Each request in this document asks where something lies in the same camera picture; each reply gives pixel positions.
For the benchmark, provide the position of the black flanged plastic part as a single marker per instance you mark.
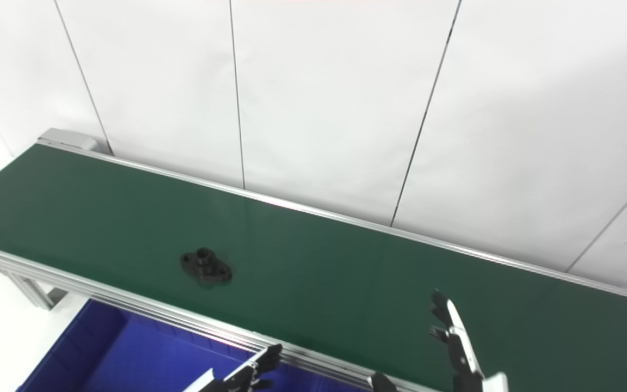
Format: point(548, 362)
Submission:
point(207, 268)

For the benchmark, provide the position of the blue plastic bin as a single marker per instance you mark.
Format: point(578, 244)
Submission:
point(335, 385)
point(128, 359)

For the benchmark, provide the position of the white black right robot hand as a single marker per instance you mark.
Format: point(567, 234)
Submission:
point(466, 365)

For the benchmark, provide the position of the green conveyor belt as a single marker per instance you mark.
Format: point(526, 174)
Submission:
point(346, 283)
point(155, 313)

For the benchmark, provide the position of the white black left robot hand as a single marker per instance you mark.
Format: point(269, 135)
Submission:
point(237, 381)

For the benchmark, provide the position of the grey conveyor end housing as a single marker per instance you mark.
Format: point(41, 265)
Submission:
point(71, 140)

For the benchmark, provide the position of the aluminium conveyor leg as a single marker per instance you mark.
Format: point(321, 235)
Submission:
point(33, 291)

